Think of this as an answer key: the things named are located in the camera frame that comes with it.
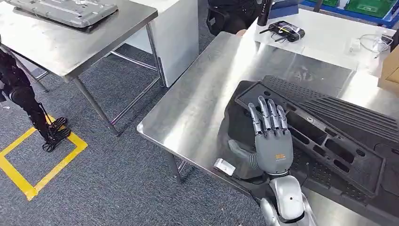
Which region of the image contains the white desk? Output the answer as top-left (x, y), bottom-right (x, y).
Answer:
top-left (253, 8), bottom-right (397, 71)

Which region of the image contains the black plastic frame plate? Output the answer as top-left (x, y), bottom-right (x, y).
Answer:
top-left (234, 81), bottom-right (386, 198)

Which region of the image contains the steel work table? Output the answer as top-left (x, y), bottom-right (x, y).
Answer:
top-left (136, 31), bottom-right (399, 226)

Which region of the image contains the green tray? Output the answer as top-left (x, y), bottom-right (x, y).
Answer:
top-left (344, 0), bottom-right (397, 19)

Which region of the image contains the cardboard box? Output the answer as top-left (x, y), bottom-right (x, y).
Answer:
top-left (377, 44), bottom-right (399, 95)

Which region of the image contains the black handheld device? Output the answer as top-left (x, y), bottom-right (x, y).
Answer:
top-left (259, 20), bottom-right (306, 43)

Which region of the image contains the white cable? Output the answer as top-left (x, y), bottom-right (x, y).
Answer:
top-left (350, 33), bottom-right (394, 59)

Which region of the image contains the black cylinder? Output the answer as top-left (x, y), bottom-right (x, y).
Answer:
top-left (256, 0), bottom-right (274, 27)

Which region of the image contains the large black grille panel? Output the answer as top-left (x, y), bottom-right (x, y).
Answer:
top-left (217, 74), bottom-right (399, 226)

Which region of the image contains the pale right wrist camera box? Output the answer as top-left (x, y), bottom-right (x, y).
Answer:
top-left (213, 158), bottom-right (237, 177)

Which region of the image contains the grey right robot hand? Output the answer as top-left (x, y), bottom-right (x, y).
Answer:
top-left (228, 96), bottom-right (294, 175)

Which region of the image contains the blue box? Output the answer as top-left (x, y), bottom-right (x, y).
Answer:
top-left (268, 0), bottom-right (301, 20)

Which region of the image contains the white cabinet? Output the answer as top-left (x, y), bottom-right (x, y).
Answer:
top-left (124, 0), bottom-right (200, 88)

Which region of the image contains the grey sheet metal panel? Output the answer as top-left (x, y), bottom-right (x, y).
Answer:
top-left (4, 0), bottom-right (120, 29)

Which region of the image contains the steel side table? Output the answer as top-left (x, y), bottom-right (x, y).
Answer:
top-left (0, 0), bottom-right (167, 137)

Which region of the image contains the person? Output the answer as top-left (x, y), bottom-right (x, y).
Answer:
top-left (206, 0), bottom-right (266, 36)

